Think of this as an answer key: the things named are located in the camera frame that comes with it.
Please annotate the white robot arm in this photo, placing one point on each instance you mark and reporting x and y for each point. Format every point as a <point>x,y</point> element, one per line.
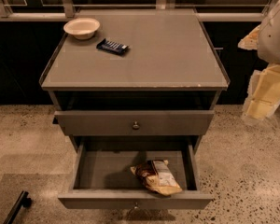
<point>269,41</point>

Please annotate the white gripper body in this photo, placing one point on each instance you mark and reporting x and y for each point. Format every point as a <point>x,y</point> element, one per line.
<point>275,39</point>

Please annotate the white paper bowl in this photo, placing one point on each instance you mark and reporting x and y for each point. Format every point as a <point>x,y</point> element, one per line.
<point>82,28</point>

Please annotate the grey top drawer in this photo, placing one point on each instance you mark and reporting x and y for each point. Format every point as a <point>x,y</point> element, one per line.
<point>124,123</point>

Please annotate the brown chip bag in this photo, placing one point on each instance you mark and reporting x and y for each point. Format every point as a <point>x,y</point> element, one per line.
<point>157,177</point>

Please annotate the grey drawer cabinet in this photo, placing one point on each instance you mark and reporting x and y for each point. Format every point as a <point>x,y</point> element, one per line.
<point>170,65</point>

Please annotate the black base bar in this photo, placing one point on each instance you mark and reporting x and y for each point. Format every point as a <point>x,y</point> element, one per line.
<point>23,201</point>

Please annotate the grey open middle drawer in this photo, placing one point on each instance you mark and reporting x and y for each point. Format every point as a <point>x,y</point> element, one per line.
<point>103,179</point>

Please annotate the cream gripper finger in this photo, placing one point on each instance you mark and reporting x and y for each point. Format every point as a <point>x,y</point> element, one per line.
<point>257,110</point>
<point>250,41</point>

